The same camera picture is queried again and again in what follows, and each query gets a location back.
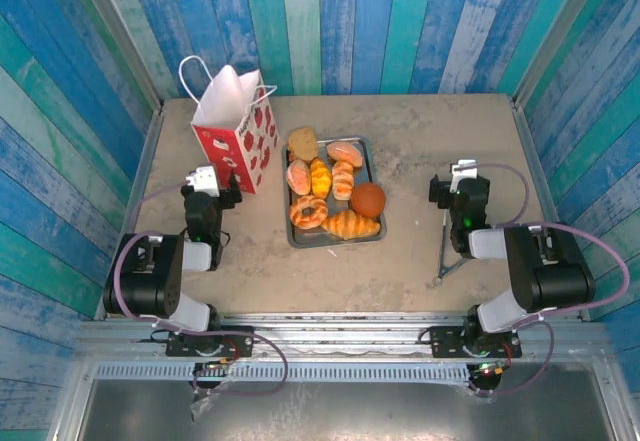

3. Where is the slotted grey cable duct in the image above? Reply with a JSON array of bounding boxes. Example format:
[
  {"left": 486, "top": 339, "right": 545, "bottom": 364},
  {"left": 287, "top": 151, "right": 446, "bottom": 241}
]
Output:
[{"left": 94, "top": 363, "right": 474, "bottom": 385}]

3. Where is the yellow ridged bread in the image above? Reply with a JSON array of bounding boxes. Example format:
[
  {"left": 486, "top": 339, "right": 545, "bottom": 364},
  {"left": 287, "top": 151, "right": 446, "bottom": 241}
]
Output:
[{"left": 309, "top": 157, "right": 334, "bottom": 200}]

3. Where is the grey metal sheet panel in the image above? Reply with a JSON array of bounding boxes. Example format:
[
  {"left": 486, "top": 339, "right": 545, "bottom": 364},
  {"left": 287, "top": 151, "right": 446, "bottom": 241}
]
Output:
[{"left": 79, "top": 378, "right": 619, "bottom": 441}]

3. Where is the round pink-orange bun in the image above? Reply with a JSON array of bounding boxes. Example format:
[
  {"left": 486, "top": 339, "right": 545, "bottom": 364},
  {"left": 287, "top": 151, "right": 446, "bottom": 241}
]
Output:
[{"left": 285, "top": 158, "right": 314, "bottom": 196}]

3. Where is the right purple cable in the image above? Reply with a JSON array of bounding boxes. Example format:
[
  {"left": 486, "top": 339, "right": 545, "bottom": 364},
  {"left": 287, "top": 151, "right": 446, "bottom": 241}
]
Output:
[{"left": 469, "top": 162, "right": 631, "bottom": 398}]

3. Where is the aluminium table side rail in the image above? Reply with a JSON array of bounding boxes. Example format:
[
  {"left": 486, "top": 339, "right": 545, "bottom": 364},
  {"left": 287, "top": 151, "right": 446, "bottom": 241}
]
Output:
[
  {"left": 94, "top": 108, "right": 166, "bottom": 320},
  {"left": 509, "top": 95, "right": 592, "bottom": 321}
]

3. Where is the striped ring doughnut bread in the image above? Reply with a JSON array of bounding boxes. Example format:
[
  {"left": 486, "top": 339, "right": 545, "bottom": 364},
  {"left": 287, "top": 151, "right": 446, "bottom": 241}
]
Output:
[{"left": 288, "top": 194, "right": 330, "bottom": 232}]

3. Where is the aluminium corner post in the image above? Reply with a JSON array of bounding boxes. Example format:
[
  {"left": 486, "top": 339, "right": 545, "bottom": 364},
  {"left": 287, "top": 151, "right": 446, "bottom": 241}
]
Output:
[
  {"left": 69, "top": 0, "right": 165, "bottom": 112},
  {"left": 512, "top": 0, "right": 606, "bottom": 107}
]

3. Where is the golden croissant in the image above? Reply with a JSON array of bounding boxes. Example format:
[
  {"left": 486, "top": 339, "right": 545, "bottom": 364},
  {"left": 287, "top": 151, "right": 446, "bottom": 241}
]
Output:
[{"left": 319, "top": 209, "right": 382, "bottom": 241}]

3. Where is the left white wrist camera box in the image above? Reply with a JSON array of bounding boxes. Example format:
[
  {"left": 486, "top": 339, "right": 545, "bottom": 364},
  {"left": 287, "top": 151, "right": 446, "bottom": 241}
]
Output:
[{"left": 185, "top": 164, "right": 222, "bottom": 198}]

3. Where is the red white paper gift bag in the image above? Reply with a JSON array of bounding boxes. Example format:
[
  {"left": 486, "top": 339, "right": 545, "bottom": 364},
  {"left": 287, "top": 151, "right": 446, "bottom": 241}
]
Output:
[{"left": 178, "top": 54, "right": 281, "bottom": 196}]

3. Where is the oval pink-topped bun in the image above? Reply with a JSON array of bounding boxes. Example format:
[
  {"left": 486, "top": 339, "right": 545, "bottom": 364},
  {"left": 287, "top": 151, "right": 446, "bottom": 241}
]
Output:
[{"left": 325, "top": 140, "right": 364, "bottom": 168}]

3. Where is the dark brown round bun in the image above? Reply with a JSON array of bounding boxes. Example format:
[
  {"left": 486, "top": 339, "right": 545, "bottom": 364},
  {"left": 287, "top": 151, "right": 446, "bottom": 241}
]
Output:
[{"left": 349, "top": 182, "right": 387, "bottom": 218}]

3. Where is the metal baking tray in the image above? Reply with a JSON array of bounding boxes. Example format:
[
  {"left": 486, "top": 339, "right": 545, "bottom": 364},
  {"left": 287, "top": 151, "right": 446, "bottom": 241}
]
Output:
[{"left": 281, "top": 134, "right": 389, "bottom": 250}]

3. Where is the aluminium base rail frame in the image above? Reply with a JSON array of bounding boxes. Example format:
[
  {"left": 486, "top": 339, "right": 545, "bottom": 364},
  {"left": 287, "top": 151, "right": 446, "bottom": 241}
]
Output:
[{"left": 74, "top": 310, "right": 619, "bottom": 362}]

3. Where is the small controller circuit board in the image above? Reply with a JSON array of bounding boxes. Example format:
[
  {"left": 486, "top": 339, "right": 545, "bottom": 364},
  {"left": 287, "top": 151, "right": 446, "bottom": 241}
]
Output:
[
  {"left": 192, "top": 358, "right": 237, "bottom": 387},
  {"left": 469, "top": 359, "right": 512, "bottom": 396}
]

